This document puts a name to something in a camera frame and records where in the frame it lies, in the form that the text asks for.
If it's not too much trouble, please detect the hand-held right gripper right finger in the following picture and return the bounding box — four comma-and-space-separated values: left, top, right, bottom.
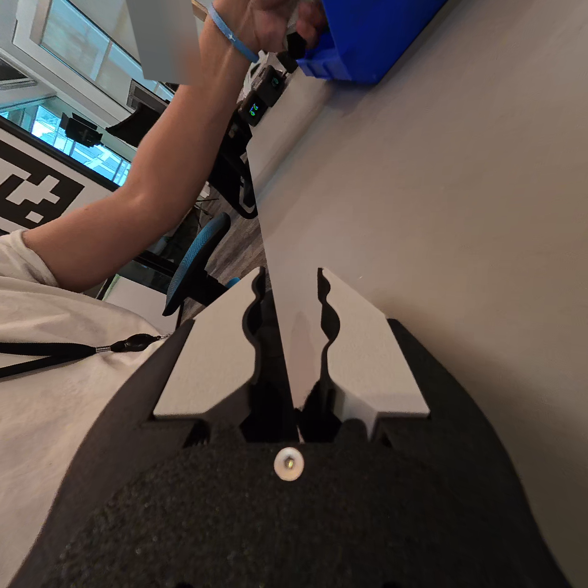
299, 267, 431, 444

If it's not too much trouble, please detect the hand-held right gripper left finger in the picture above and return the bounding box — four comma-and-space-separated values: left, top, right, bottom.
153, 266, 298, 444

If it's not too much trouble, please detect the blue plastic storage bin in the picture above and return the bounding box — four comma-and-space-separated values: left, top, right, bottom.
296, 0, 448, 85

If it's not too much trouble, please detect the person's left forearm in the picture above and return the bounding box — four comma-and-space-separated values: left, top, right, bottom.
23, 9, 258, 292

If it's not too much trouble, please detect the person's left hand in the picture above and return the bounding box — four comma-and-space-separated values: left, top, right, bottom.
215, 0, 329, 53

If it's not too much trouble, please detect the black device with green light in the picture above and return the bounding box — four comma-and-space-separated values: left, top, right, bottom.
238, 89, 268, 128
256, 64, 288, 108

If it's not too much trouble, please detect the blue wristband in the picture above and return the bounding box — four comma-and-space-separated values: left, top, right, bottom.
205, 2, 260, 63

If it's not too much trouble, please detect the blue office chair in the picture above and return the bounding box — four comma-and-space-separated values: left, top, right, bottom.
162, 212, 240, 318

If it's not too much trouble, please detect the black box light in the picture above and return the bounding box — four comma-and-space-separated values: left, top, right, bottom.
59, 112, 105, 149

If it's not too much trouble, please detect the printed marker sign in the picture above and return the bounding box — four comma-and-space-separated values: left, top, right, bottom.
0, 115, 121, 237

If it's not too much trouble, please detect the black lanyard strap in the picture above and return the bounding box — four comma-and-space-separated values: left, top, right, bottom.
0, 333, 175, 381

